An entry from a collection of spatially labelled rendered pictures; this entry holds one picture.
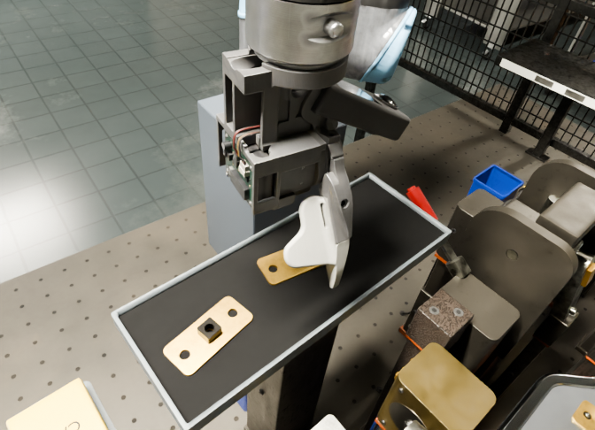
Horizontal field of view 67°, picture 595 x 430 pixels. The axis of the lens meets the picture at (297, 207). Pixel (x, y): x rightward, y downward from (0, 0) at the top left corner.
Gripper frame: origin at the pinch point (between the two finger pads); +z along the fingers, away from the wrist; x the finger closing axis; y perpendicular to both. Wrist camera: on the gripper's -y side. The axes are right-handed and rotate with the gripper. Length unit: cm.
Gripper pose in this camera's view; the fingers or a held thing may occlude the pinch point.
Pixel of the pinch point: (299, 232)
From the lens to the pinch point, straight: 46.4
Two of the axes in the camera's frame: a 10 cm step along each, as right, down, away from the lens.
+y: -8.6, 2.9, -4.1
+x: 5.0, 6.3, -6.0
